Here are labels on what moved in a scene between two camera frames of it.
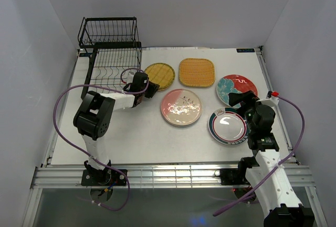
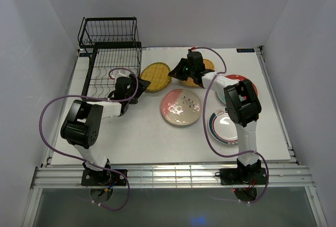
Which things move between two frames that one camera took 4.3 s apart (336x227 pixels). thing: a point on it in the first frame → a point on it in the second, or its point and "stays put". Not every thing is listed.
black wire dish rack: [114, 44] stays put
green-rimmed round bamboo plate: [162, 74] stays put
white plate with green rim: [228, 126] stays put
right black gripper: [247, 97] → [176, 73]
